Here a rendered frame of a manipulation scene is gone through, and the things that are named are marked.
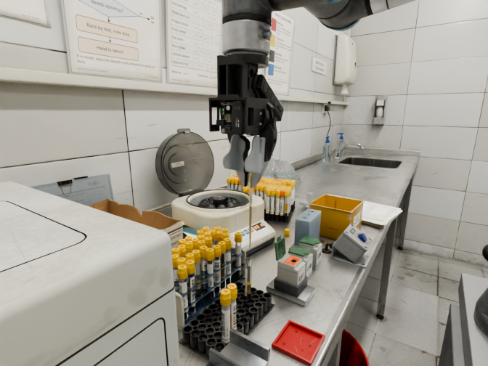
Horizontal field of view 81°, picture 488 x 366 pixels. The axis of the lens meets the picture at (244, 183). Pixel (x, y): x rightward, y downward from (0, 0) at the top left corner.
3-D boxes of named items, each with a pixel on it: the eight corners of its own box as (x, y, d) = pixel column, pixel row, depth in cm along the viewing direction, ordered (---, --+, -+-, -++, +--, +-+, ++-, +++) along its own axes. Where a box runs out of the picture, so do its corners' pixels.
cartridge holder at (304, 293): (304, 307, 57) (306, 291, 56) (266, 291, 62) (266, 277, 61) (314, 293, 62) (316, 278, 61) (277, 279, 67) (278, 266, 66)
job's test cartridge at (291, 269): (296, 295, 59) (298, 267, 57) (276, 287, 61) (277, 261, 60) (304, 286, 62) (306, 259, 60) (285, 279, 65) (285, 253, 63)
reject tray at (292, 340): (310, 367, 44) (311, 363, 44) (271, 347, 48) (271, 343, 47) (324, 338, 49) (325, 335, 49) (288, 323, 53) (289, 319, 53)
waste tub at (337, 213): (348, 244, 84) (351, 212, 82) (306, 233, 92) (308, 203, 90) (361, 229, 95) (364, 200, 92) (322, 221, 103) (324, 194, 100)
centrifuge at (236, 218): (229, 267, 72) (229, 221, 69) (163, 234, 91) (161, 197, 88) (285, 237, 89) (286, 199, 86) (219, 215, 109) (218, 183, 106)
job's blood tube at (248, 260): (248, 306, 57) (250, 260, 55) (243, 303, 58) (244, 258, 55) (252, 302, 58) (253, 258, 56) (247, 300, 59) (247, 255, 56)
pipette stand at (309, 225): (313, 258, 77) (315, 222, 74) (288, 251, 80) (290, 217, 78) (324, 243, 85) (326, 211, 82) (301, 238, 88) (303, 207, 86)
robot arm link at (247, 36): (240, 35, 49) (282, 29, 45) (240, 64, 50) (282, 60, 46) (211, 25, 43) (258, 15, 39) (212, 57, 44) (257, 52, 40)
